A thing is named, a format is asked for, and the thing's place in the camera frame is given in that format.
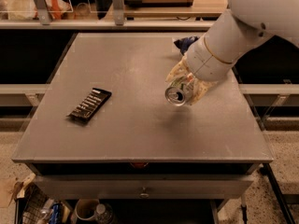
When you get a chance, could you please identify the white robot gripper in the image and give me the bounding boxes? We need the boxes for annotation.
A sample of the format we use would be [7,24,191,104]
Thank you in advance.
[165,36,234,105]

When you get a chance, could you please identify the silver green 7up can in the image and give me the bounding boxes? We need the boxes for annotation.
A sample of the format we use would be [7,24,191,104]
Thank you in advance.
[165,75,194,106]

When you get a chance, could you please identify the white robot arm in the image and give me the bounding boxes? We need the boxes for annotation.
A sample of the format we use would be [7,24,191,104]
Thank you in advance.
[165,0,299,105]

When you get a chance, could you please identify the blue crumpled chip bag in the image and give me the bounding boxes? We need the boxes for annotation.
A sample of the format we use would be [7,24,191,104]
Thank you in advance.
[174,36,199,55]

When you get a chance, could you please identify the clear plastic bottle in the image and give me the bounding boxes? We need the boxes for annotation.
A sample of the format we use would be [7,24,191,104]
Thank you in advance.
[94,203,116,224]

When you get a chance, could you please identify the white paper cup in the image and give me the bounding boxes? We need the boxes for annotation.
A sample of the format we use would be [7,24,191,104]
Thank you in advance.
[74,199,99,222]

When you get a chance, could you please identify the grey drawer with knob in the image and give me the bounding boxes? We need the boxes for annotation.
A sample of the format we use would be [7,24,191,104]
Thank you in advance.
[35,175,253,200]

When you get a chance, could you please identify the orange white bag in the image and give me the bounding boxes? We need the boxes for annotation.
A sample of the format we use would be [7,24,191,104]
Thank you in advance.
[2,0,73,21]

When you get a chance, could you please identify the grey metal bracket middle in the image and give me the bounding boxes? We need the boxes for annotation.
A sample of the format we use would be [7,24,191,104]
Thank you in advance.
[112,0,124,25]

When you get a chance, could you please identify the grey metal bracket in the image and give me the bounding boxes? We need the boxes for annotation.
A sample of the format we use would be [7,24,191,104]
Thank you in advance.
[112,0,124,25]
[34,0,52,25]

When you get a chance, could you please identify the grey metal bracket left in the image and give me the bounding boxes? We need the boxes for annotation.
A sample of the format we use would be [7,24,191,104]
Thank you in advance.
[34,0,52,25]

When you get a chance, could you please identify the wire basket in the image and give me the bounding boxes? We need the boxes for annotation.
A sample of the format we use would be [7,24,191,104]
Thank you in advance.
[15,184,48,224]

